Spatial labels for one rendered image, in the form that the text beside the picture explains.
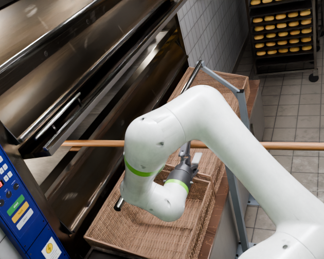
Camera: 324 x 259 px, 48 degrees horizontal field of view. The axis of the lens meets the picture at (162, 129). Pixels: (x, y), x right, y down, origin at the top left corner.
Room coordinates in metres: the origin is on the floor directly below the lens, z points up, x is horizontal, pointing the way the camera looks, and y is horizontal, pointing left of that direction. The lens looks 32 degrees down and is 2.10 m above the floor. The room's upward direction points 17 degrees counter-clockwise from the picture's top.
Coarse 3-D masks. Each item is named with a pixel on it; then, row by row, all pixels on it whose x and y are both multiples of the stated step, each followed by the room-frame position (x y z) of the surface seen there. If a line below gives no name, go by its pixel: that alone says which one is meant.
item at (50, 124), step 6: (78, 96) 1.46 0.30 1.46; (72, 102) 1.42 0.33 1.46; (78, 102) 1.46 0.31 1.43; (66, 108) 1.38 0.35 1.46; (60, 114) 1.34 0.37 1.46; (54, 120) 1.30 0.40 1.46; (48, 126) 1.27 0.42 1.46; (54, 126) 1.29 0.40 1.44; (42, 132) 1.23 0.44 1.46; (54, 132) 1.28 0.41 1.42; (36, 138) 1.20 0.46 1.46
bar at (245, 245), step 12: (192, 72) 1.96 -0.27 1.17; (228, 84) 1.99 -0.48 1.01; (240, 96) 1.95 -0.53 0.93; (240, 108) 1.96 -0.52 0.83; (228, 180) 1.54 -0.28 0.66; (120, 204) 1.05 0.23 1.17; (240, 204) 1.54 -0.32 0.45; (252, 204) 1.92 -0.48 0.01; (240, 216) 1.53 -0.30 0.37; (240, 228) 1.53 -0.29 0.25; (240, 240) 1.54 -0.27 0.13; (240, 252) 1.55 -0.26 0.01
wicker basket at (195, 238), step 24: (192, 192) 1.55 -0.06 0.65; (96, 216) 1.37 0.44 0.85; (120, 216) 1.45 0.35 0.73; (144, 216) 1.54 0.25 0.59; (192, 216) 1.43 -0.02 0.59; (96, 240) 1.23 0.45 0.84; (120, 240) 1.36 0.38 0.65; (144, 240) 1.37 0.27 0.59; (168, 240) 1.32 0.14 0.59; (192, 240) 1.18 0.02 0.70
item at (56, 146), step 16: (176, 0) 2.74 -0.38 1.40; (160, 16) 2.45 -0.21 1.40; (144, 32) 2.24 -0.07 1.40; (128, 48) 2.04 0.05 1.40; (144, 48) 1.96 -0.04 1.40; (112, 64) 1.88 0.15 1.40; (128, 64) 1.78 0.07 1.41; (96, 80) 1.73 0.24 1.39; (112, 80) 1.63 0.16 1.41; (80, 96) 1.60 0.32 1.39; (64, 112) 1.49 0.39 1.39; (48, 128) 1.38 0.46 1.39; (32, 144) 1.29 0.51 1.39
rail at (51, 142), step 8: (168, 16) 2.35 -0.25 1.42; (160, 24) 2.22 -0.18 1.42; (152, 32) 2.10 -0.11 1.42; (144, 40) 2.00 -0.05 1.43; (136, 48) 1.90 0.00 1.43; (128, 56) 1.82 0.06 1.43; (120, 64) 1.74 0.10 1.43; (112, 72) 1.67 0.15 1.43; (104, 80) 1.61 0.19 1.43; (96, 96) 1.49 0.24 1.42; (88, 104) 1.43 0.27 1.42; (80, 112) 1.38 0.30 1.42; (72, 120) 1.32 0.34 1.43; (64, 128) 1.27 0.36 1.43; (56, 136) 1.23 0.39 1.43; (48, 144) 1.18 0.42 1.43
